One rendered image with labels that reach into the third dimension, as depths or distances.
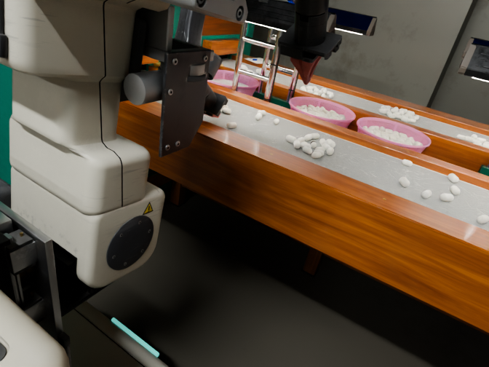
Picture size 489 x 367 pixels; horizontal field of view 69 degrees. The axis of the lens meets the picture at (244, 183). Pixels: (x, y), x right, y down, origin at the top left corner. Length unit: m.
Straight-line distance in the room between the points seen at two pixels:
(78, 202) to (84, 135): 0.10
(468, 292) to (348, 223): 0.28
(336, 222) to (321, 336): 0.74
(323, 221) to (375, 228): 0.12
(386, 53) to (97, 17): 2.58
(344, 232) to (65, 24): 0.71
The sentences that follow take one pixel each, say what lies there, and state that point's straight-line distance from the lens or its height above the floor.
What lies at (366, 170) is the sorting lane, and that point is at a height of 0.74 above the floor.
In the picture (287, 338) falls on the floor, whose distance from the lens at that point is 1.50.
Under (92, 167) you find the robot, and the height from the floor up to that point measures 0.89.
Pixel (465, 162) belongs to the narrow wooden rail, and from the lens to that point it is 1.58.
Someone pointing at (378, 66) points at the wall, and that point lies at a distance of 2.96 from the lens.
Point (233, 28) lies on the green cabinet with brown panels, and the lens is 2.19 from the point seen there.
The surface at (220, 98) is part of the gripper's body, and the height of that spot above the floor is 0.84.
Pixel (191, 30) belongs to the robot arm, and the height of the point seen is 1.02.
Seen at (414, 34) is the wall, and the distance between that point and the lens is 2.91.
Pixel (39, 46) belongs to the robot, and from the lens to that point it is 0.47.
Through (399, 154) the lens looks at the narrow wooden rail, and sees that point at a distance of 1.25.
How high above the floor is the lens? 1.15
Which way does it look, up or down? 29 degrees down
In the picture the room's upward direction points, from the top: 11 degrees clockwise
